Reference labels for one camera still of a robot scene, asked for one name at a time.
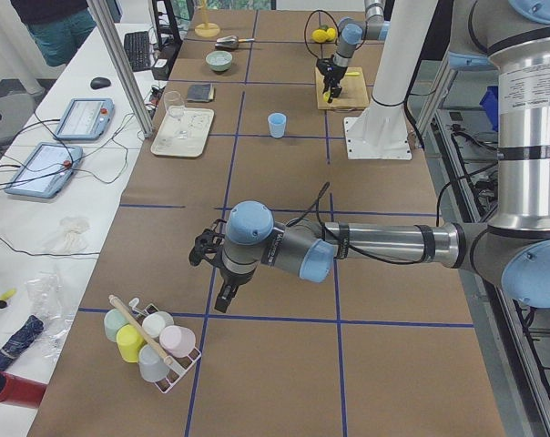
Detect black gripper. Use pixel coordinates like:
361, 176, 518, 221
323, 63, 347, 103
214, 259, 257, 312

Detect light blue plastic cup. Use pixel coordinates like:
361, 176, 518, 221
267, 112, 287, 138

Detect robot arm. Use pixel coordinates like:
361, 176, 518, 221
316, 1, 390, 104
209, 1, 550, 311

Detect whole yellow lemon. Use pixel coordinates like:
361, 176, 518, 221
311, 28, 328, 44

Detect pink cup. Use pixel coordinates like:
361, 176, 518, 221
159, 325, 196, 358

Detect pale grey cup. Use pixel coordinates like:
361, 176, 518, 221
138, 344, 169, 382

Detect yellow cup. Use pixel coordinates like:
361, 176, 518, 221
116, 324, 146, 363

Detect mint green cup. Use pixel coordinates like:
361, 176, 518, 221
104, 309, 128, 342

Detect wooden cutting board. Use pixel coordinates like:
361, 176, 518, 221
314, 66, 370, 110

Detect metal ice scoop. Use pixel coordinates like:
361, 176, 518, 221
215, 36, 255, 51

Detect green bowl of ice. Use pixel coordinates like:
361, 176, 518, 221
205, 50, 233, 73

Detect grey folded cloth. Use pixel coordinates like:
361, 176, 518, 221
187, 83, 215, 103

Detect wooden paper towel stand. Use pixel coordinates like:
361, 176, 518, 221
195, 0, 220, 38

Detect cream bear tray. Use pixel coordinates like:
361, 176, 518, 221
150, 107, 214, 158

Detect clear wine glass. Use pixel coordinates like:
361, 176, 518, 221
163, 91, 185, 121

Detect white crumpled cloth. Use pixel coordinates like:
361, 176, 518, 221
44, 216, 90, 255

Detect black power strip box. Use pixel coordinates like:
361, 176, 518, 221
151, 58, 171, 81

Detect clear plastic bag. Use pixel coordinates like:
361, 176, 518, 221
25, 272, 79, 362

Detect black keyboard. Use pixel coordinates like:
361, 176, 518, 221
123, 31, 151, 72

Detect blue plaid cloth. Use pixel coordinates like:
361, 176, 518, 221
0, 315, 44, 371

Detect near teach pendant tablet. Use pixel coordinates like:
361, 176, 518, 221
4, 142, 83, 198

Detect teach pendant tablet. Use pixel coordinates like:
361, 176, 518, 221
4, 142, 83, 198
54, 98, 115, 141

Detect far teach pendant tablet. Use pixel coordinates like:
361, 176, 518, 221
54, 98, 115, 141

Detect black computer mouse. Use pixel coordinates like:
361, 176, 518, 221
89, 76, 111, 90

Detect red cylinder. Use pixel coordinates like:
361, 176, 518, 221
0, 372, 46, 409

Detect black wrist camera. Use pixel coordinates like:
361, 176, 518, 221
188, 218, 226, 267
316, 58, 333, 76

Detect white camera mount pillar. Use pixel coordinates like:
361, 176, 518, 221
344, 0, 438, 160

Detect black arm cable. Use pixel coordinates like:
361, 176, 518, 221
285, 181, 444, 265
303, 8, 340, 63

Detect white wire cup rack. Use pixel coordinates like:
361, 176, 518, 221
128, 298, 200, 393

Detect wooden rack handle rod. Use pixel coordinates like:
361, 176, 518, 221
108, 295, 173, 367

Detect aluminium frame post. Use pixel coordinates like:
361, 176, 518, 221
87, 0, 153, 138

